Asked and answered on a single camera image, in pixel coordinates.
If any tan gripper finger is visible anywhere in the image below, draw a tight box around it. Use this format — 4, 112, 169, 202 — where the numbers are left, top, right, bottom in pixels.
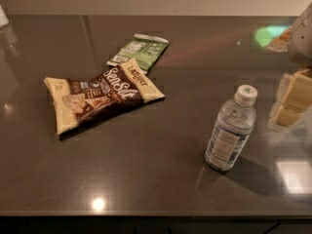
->
267, 73, 292, 131
283, 68, 312, 127

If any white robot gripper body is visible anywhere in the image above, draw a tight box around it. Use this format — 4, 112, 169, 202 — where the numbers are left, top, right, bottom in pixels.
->
288, 3, 312, 66

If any clear blue-label plastic water bottle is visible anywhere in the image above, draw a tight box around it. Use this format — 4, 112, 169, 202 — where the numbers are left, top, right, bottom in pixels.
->
205, 85, 257, 172

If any green snack bag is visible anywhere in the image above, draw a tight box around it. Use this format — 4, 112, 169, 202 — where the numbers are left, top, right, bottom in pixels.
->
106, 33, 169, 74

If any brown sea salt chip bag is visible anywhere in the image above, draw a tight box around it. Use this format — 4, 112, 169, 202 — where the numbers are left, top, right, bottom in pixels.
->
44, 58, 165, 135

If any white object at table edge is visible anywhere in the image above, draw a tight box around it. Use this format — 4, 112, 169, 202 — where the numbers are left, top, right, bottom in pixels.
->
0, 5, 10, 28

